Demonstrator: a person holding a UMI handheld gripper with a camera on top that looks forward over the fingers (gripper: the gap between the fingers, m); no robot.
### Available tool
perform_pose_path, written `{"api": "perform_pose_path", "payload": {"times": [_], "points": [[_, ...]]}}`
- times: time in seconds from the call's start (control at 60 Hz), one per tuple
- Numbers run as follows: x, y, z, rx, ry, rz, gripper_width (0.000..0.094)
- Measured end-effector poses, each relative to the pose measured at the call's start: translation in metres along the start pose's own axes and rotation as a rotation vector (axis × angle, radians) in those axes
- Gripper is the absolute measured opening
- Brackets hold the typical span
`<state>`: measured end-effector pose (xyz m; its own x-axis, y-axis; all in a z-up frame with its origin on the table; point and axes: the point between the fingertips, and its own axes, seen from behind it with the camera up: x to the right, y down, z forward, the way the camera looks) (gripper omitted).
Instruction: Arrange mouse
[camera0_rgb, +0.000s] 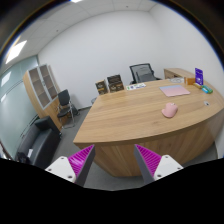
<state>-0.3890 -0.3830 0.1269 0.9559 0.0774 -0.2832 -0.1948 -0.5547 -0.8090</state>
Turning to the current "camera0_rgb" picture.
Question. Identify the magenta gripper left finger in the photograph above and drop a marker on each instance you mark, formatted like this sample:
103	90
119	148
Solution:
74	168

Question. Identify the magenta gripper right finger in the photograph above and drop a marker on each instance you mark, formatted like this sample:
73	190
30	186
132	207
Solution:
153	166

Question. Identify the pink computer mouse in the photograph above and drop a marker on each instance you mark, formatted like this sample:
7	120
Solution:
170	110

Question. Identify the black leather sofa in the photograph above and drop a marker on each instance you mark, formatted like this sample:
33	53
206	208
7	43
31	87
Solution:
39	144

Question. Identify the wooden office desk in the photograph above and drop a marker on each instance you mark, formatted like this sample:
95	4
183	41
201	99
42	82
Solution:
118	121

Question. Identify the black visitor chair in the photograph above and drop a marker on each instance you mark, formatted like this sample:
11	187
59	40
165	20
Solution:
65	105

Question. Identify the white label card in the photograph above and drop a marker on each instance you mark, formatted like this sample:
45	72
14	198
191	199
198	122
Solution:
135	86

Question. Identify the small white desk socket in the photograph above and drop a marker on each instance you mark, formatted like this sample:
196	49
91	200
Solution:
207	103

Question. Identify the small brown photo box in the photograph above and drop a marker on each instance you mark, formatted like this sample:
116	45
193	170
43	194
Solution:
101	87

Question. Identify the large brown photo box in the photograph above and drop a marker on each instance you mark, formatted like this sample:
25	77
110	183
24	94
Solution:
115	83

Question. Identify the wooden glass-door cabinet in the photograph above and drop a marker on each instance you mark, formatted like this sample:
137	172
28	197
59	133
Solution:
43	93

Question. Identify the orange wooden box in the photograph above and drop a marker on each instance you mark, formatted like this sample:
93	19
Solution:
189	81

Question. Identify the black mesh office chair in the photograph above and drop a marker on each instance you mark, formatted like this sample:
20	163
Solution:
142	73

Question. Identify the teal small box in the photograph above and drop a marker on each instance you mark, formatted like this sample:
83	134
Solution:
207	89

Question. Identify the wooden side cabinet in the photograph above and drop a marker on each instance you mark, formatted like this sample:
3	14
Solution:
170	73

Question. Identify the ceiling light panel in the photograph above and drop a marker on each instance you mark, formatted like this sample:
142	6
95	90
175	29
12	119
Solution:
15	51

